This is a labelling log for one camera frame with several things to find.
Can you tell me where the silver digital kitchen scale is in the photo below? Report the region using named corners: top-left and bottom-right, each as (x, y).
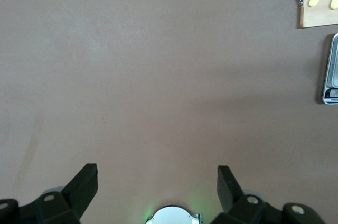
top-left (321, 33), bottom-right (338, 105)

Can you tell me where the wooden cutting board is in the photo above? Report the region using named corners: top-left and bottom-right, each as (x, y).
top-left (292, 0), bottom-right (338, 30)

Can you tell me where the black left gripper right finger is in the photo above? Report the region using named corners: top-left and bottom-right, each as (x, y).
top-left (211, 165), bottom-right (326, 224)

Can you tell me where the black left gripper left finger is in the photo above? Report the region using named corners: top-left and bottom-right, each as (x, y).
top-left (0, 163), bottom-right (99, 224)

